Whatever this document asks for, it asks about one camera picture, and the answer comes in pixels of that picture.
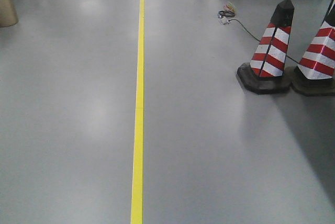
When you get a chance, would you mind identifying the gold cylindrical planter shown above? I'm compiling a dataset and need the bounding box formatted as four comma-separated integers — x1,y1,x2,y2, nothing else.
1,0,18,27

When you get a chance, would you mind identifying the black floor cable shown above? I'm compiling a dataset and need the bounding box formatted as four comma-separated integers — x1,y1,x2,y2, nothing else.
218,2,299,65

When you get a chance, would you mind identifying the red white traffic cone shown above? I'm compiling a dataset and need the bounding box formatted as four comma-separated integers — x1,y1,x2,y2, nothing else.
285,8,334,96
237,0,295,94

